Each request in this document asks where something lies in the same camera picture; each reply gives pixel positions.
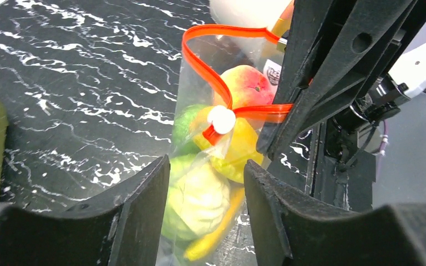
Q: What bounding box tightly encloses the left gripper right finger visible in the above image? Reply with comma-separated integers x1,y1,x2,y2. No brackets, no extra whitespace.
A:
244,160,426,265

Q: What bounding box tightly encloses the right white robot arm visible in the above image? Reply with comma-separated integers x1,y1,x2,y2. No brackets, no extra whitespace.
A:
256,1,426,159

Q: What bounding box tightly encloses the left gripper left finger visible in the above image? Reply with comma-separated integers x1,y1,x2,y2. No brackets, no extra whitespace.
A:
0,156,170,265

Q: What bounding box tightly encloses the small orange fruit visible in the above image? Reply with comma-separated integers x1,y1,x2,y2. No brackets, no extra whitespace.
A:
220,65,276,109

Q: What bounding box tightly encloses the clear zip top bag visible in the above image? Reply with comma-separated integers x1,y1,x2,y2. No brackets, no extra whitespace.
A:
156,24,292,265

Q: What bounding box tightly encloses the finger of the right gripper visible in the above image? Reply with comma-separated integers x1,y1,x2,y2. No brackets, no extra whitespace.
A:
268,0,426,161
257,1,346,155

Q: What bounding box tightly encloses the yellow green starfruit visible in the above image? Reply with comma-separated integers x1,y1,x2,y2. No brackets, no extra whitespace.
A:
189,106,263,184

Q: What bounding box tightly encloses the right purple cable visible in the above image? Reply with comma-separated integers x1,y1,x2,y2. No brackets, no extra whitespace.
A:
378,121,389,158

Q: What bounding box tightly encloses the green white cabbage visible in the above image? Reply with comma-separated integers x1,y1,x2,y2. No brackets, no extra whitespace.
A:
161,154,230,241

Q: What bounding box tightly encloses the green bumpy lime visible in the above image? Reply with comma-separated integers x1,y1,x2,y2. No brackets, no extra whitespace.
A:
172,104,206,155

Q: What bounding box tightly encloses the yellow banana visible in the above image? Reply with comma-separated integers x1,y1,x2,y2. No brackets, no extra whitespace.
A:
183,186,245,262

